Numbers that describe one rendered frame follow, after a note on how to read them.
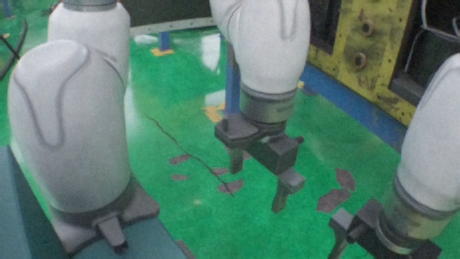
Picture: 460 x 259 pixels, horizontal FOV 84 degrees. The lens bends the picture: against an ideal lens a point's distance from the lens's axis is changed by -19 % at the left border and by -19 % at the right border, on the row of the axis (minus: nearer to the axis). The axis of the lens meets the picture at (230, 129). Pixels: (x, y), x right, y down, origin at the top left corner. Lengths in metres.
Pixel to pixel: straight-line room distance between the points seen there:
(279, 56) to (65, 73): 0.27
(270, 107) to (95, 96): 0.25
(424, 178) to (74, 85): 0.39
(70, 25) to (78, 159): 0.23
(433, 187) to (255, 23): 0.29
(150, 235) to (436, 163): 0.40
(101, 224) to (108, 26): 0.31
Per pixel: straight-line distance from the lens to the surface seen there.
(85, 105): 0.38
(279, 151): 0.50
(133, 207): 0.51
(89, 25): 0.53
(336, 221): 0.49
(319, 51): 1.17
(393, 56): 0.97
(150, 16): 1.44
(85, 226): 0.50
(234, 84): 1.88
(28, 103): 0.39
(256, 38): 0.42
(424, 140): 0.32
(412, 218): 0.37
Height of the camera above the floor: 1.13
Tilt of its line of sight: 37 degrees down
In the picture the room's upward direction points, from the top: 3 degrees clockwise
